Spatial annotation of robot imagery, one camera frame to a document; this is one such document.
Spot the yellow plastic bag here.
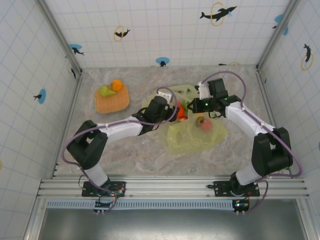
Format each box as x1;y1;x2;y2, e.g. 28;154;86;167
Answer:
141;84;229;156

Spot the aluminium side rail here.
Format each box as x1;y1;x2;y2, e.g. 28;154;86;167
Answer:
255;65;295;179
51;74;84;179

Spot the large dolphin ring sticker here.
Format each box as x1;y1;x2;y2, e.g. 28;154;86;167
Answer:
199;1;238;27

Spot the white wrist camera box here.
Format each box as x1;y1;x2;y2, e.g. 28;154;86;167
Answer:
156;91;175;104
194;81;210;100

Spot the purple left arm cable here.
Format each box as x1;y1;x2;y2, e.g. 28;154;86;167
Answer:
61;86;179;213

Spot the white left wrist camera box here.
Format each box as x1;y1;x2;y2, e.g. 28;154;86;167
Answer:
156;91;175;104

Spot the yellow-orange toy fruit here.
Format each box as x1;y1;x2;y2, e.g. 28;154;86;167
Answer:
110;78;123;92

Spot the aluminium frame post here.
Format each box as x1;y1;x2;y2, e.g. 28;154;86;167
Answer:
256;0;301;72
36;0;84;76

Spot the white slotted cable duct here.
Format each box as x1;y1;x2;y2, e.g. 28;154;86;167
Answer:
46;199;237;210

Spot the yellow-green toy pear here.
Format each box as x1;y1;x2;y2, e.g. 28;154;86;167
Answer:
99;85;117;98

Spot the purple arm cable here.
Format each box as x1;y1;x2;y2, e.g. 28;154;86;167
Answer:
61;86;179;213
201;70;303;215

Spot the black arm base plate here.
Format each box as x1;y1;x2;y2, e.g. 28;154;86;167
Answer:
82;181;127;198
213;180;261;198

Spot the blue circle dolphin sticker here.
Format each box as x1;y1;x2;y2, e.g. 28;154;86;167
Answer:
33;88;47;104
155;56;170;67
69;43;85;56
272;13;290;36

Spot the aluminium mounting rail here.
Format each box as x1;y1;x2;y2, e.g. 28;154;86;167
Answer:
36;174;311;200

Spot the small controller board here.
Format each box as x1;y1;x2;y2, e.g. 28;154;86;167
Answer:
231;198;251;216
93;194;118;215

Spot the woven bamboo tray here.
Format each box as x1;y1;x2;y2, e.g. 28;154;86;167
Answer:
94;84;131;115

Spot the grey metal sheet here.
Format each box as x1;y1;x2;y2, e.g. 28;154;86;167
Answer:
41;208;307;240

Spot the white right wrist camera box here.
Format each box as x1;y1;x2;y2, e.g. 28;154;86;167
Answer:
194;81;210;100

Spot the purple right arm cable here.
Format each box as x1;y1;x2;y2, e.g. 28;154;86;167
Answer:
201;70;303;215

